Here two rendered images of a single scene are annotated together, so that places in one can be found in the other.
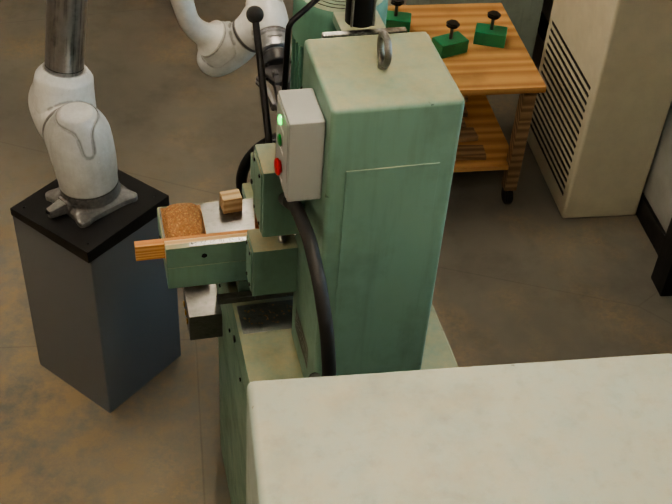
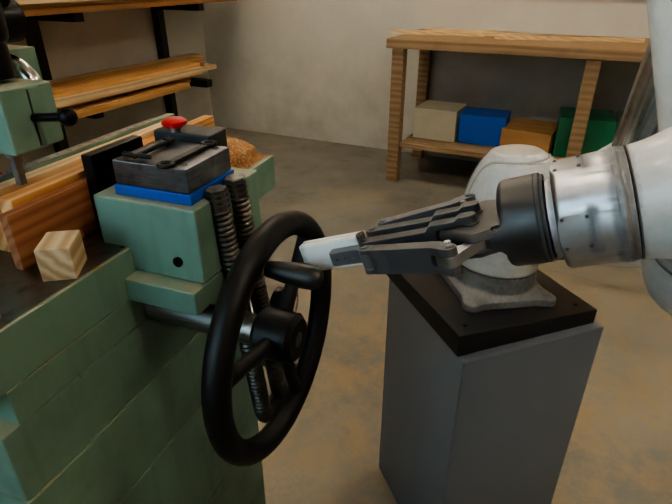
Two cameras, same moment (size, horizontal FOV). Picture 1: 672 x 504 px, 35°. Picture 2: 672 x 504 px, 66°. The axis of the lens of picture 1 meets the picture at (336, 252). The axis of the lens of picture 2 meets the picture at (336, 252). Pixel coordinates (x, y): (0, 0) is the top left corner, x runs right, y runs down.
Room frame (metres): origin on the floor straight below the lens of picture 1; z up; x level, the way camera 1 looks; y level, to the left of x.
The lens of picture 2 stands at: (2.46, -0.23, 1.18)
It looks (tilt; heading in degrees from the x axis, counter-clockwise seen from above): 28 degrees down; 126
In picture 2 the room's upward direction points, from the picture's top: straight up
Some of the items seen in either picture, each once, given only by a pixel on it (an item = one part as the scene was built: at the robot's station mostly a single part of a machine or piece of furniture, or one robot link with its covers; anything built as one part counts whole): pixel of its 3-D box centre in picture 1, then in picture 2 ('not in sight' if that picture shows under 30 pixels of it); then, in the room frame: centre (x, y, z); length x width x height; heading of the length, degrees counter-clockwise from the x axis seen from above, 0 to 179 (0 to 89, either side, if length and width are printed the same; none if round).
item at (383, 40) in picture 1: (384, 50); not in sight; (1.52, -0.05, 1.55); 0.06 x 0.02 x 0.07; 16
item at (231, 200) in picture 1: (231, 201); not in sight; (1.87, 0.25, 0.92); 0.04 x 0.03 x 0.04; 112
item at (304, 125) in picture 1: (299, 145); not in sight; (1.45, 0.07, 1.40); 0.10 x 0.06 x 0.16; 16
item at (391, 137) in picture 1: (367, 234); not in sight; (1.52, -0.06, 1.16); 0.22 x 0.22 x 0.72; 16
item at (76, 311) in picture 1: (102, 288); (470, 409); (2.19, 0.66, 0.30); 0.30 x 0.30 x 0.60; 56
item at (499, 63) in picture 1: (425, 95); not in sight; (3.29, -0.28, 0.32); 0.66 x 0.57 x 0.64; 102
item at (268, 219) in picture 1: (278, 189); not in sight; (1.55, 0.11, 1.22); 0.09 x 0.08 x 0.15; 16
